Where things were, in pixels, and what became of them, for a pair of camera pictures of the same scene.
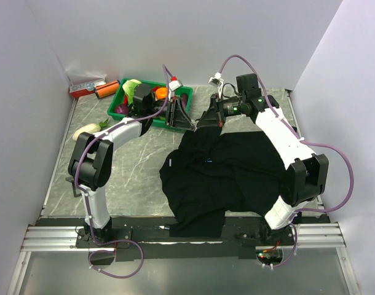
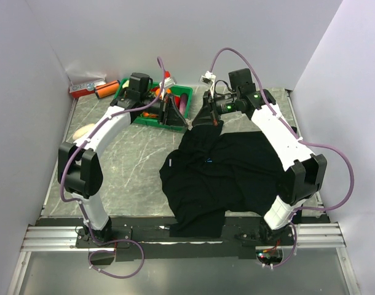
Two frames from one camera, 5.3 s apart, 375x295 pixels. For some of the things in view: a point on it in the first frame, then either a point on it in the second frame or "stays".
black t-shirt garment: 241,172 stays
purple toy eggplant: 184,99 stays
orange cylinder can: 106,90 stays
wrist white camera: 217,81 -> 208,78
